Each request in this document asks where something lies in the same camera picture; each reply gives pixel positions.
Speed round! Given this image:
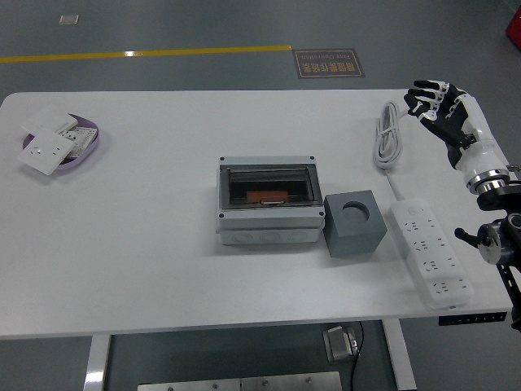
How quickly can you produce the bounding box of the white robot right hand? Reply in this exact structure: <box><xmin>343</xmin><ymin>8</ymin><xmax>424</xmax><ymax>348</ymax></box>
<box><xmin>403</xmin><ymin>79</ymin><xmax>510</xmax><ymax>180</ymax></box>

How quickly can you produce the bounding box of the grey box with clear lid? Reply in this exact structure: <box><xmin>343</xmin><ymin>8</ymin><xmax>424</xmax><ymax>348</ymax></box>
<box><xmin>215</xmin><ymin>154</ymin><xmax>326</xmax><ymax>245</ymax></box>

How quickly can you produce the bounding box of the orange cylinder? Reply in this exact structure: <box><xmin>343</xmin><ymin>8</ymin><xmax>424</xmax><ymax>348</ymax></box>
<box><xmin>247</xmin><ymin>189</ymin><xmax>291</xmax><ymax>205</ymax></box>

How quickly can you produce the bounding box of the grey cube with round hole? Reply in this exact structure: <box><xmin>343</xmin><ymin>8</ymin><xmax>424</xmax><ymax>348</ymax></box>
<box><xmin>323</xmin><ymin>188</ymin><xmax>387</xmax><ymax>258</ymax></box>

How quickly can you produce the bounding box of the silver foot pedal box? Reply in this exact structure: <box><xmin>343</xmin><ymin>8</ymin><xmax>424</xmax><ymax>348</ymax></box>
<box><xmin>322</xmin><ymin>324</ymin><xmax>361</xmax><ymax>362</ymax></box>

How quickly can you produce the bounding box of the red bin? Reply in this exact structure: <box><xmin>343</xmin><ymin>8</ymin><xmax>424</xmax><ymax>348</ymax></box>
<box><xmin>504</xmin><ymin>7</ymin><xmax>521</xmax><ymax>42</ymax></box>

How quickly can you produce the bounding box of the white power strip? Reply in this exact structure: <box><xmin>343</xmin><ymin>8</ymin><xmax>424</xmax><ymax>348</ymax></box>
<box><xmin>388</xmin><ymin>198</ymin><xmax>476</xmax><ymax>310</ymax></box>

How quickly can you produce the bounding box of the brown floor sign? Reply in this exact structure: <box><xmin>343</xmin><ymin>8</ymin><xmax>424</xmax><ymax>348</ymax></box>
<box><xmin>292</xmin><ymin>48</ymin><xmax>366</xmax><ymax>79</ymax></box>

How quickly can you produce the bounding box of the black table control panel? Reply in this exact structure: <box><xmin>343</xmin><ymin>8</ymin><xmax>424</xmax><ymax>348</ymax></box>
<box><xmin>438</xmin><ymin>312</ymin><xmax>509</xmax><ymax>326</ymax></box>

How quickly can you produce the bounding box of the white table leg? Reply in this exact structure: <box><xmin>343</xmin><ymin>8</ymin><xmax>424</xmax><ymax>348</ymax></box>
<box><xmin>83</xmin><ymin>334</ymin><xmax>112</xmax><ymax>391</ymax></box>
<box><xmin>382</xmin><ymin>319</ymin><xmax>418</xmax><ymax>391</ymax></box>

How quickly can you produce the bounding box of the yellow floor tape line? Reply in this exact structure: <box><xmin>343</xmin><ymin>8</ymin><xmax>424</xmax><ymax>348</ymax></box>
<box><xmin>0</xmin><ymin>43</ymin><xmax>293</xmax><ymax>64</ymax></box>

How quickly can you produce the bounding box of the purple tray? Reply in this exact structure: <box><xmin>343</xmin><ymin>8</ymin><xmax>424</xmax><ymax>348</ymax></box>
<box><xmin>22</xmin><ymin>113</ymin><xmax>102</xmax><ymax>174</ymax></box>

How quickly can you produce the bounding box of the white multi-hole socket panel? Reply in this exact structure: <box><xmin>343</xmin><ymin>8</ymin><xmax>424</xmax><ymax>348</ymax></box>
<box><xmin>56</xmin><ymin>125</ymin><xmax>99</xmax><ymax>160</ymax></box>

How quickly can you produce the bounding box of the white power cord with plug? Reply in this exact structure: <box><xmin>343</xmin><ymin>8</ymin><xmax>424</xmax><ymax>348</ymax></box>
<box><xmin>374</xmin><ymin>100</ymin><xmax>412</xmax><ymax>203</ymax></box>

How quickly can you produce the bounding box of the black pedal cable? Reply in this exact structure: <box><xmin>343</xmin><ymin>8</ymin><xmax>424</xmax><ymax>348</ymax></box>
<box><xmin>348</xmin><ymin>321</ymin><xmax>366</xmax><ymax>391</ymax></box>

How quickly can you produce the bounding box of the steel base plate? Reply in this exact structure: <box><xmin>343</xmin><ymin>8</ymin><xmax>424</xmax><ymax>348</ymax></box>
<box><xmin>137</xmin><ymin>376</ymin><xmax>242</xmax><ymax>391</ymax></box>
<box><xmin>239</xmin><ymin>371</ymin><xmax>343</xmax><ymax>391</ymax></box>

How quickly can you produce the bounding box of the white blank switch panel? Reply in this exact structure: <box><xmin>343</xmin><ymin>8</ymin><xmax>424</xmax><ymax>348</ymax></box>
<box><xmin>20</xmin><ymin>103</ymin><xmax>79</xmax><ymax>134</ymax></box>

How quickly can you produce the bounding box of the white five-hole wall socket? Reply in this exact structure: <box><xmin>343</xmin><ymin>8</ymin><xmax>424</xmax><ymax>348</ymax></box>
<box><xmin>16</xmin><ymin>127</ymin><xmax>77</xmax><ymax>177</ymax></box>

